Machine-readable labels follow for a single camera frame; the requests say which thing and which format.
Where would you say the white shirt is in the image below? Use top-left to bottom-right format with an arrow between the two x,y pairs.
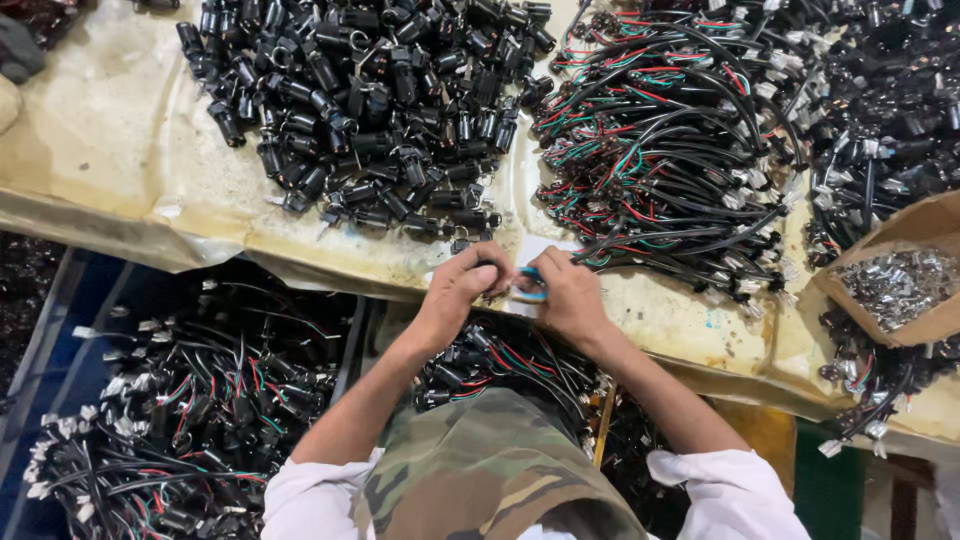
260,447 -> 813,540

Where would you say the yellowed plastic table sheet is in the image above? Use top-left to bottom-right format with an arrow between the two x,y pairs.
0,0 -> 960,451

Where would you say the person's left hand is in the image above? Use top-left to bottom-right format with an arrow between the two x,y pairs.
414,241 -> 519,352

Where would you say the heap of dark small parts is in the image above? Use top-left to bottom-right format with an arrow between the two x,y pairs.
0,231 -> 67,412

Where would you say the heap of harnesses beside box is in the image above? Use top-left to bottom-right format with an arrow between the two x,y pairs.
816,306 -> 960,460

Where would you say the dark grey cloth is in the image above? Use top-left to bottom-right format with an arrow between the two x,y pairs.
0,11 -> 48,86

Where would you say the pile of silver keys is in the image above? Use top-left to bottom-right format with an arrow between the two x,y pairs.
835,247 -> 960,334

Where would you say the green crate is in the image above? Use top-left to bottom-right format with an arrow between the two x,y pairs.
793,418 -> 867,540

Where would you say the heap of finished lock harnesses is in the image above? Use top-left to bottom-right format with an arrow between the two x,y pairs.
22,276 -> 360,540

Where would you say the heap of wired black locks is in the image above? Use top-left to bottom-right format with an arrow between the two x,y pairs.
801,0 -> 960,270

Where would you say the person's right hand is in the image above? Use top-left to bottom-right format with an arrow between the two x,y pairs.
513,246 -> 618,348

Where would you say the blue plastic crate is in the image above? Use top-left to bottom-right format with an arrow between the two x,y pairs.
0,247 -> 370,540

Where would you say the pile of coloured wire harnesses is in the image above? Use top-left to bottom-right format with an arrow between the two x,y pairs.
528,0 -> 810,322

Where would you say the brown cardboard box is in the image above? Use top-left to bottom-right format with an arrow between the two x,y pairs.
811,190 -> 960,349

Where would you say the lap heap of lock harnesses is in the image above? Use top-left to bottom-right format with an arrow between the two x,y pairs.
408,313 -> 615,455

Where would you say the pile of black key locks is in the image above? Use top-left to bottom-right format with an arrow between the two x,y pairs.
175,0 -> 558,256

